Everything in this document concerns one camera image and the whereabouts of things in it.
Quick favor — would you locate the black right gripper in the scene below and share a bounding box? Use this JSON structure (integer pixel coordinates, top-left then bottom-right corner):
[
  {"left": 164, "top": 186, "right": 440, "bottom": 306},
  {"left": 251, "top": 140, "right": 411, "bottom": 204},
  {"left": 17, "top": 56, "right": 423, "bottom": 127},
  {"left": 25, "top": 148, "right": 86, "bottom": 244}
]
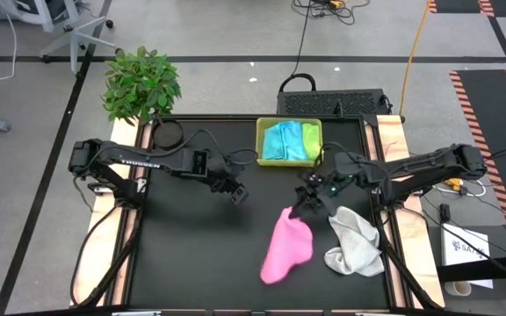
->
[{"left": 288, "top": 168, "right": 343, "bottom": 221}]

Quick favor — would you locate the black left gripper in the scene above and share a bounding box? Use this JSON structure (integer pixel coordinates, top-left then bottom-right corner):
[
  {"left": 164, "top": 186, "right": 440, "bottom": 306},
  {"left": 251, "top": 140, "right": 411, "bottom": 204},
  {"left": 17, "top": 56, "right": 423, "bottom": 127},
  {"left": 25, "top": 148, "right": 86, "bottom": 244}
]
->
[{"left": 208, "top": 154, "right": 251, "bottom": 206}]

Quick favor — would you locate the pink microfiber towel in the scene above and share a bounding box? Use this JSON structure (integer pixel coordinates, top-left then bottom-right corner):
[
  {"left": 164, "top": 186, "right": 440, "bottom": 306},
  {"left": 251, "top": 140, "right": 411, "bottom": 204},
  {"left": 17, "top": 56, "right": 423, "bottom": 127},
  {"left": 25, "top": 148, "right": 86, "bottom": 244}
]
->
[{"left": 259, "top": 205, "right": 315, "bottom": 286}]

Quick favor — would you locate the white microfiber towel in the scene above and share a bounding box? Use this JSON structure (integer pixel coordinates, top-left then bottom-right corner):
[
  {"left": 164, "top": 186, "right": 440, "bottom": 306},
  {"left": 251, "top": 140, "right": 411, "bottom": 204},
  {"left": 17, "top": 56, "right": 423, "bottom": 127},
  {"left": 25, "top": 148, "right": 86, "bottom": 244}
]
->
[{"left": 322, "top": 205, "right": 387, "bottom": 278}]

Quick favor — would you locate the yellow plastic bin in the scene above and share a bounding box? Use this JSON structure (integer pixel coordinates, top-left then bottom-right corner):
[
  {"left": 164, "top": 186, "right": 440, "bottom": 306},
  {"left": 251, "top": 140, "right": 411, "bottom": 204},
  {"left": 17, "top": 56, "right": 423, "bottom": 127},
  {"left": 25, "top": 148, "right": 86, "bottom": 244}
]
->
[{"left": 255, "top": 117, "right": 324, "bottom": 169}]

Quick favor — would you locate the lime green microfiber towel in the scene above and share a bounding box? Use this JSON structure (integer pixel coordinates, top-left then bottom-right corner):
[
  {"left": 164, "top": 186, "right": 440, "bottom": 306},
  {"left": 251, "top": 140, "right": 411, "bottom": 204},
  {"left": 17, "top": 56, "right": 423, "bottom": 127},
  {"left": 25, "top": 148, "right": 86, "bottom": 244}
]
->
[{"left": 300, "top": 122, "right": 322, "bottom": 162}]

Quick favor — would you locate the light blue microfiber towel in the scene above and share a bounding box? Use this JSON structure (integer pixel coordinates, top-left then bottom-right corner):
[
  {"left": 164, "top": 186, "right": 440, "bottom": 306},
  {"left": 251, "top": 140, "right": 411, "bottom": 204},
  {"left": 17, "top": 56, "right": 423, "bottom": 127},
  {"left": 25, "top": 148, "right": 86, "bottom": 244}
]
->
[{"left": 278, "top": 120, "right": 309, "bottom": 162}]

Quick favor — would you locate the black perforated computer case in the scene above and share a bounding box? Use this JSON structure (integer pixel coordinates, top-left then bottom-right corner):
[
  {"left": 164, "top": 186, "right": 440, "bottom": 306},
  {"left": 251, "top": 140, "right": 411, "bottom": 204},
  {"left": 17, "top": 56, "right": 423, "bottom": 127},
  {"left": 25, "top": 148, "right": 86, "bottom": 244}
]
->
[{"left": 276, "top": 89, "right": 389, "bottom": 118}]

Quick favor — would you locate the wooden table side board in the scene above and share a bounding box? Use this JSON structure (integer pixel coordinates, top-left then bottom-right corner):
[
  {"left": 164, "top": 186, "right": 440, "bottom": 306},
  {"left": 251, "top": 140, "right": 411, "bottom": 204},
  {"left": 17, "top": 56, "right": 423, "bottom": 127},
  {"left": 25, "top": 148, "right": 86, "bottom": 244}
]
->
[
  {"left": 71, "top": 117, "right": 149, "bottom": 309},
  {"left": 365, "top": 114, "right": 446, "bottom": 310}
]

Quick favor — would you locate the green potted plant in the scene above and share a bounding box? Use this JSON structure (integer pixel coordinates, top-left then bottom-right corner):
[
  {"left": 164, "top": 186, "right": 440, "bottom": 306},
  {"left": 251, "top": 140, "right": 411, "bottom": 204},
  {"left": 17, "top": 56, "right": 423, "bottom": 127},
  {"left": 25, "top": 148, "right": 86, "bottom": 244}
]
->
[{"left": 102, "top": 46, "right": 185, "bottom": 150}]

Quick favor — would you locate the white printed booklet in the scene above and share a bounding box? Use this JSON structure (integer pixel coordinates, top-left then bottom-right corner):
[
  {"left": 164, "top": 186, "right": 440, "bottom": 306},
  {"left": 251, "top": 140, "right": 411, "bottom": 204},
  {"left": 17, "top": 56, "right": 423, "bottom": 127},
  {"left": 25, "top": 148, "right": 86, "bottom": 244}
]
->
[{"left": 440, "top": 223, "right": 495, "bottom": 290}]

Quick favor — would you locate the beige tape roll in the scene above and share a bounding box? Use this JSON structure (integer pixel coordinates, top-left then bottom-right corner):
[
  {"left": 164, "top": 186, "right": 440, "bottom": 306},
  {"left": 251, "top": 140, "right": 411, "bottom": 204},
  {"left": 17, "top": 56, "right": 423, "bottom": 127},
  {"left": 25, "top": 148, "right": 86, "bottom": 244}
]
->
[{"left": 445, "top": 280, "right": 473, "bottom": 298}]

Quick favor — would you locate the black hazard-striped floor mat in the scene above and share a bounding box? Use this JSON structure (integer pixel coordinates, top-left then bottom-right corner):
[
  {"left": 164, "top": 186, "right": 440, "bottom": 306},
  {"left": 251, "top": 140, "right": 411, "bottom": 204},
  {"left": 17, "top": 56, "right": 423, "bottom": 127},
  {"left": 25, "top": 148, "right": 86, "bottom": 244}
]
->
[
  {"left": 449, "top": 68, "right": 506, "bottom": 256},
  {"left": 428, "top": 0, "right": 496, "bottom": 16}
]

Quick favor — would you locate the grey office chair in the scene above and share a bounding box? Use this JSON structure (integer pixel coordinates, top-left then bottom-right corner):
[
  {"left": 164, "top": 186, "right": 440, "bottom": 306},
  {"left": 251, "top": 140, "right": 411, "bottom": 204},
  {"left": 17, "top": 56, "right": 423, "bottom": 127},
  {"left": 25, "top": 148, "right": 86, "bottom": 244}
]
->
[{"left": 0, "top": 0, "right": 123, "bottom": 75}]

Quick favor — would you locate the black aluminium table frame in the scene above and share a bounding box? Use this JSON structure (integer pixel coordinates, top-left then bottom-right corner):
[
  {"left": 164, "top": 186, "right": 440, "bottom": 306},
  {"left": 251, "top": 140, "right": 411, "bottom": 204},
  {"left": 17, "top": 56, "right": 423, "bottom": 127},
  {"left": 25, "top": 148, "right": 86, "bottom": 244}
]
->
[{"left": 70, "top": 112, "right": 446, "bottom": 316}]

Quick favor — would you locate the black power cable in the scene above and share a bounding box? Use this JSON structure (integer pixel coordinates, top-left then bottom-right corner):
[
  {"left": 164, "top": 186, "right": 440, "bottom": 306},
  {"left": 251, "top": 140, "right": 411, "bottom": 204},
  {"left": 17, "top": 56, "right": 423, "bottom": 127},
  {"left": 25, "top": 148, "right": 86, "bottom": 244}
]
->
[{"left": 278, "top": 0, "right": 319, "bottom": 95}]

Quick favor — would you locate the black strap bar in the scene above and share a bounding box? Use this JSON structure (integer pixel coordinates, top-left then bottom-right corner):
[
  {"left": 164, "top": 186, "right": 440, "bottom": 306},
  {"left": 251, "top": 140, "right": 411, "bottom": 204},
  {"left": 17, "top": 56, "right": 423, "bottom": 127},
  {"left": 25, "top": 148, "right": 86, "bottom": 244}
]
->
[{"left": 436, "top": 253, "right": 506, "bottom": 284}]

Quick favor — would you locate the black floor cable bundle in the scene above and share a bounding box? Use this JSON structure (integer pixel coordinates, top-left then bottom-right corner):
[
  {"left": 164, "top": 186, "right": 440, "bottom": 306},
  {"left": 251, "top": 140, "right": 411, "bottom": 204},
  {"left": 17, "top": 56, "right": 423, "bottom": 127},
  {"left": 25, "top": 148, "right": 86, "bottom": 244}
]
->
[{"left": 292, "top": 0, "right": 372, "bottom": 26}]

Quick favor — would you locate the yellow extension cable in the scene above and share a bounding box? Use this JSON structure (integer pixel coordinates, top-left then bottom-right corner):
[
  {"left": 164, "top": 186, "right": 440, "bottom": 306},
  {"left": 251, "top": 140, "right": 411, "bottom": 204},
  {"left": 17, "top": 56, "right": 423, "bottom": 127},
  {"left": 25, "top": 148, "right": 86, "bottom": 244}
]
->
[{"left": 400, "top": 0, "right": 433, "bottom": 116}]

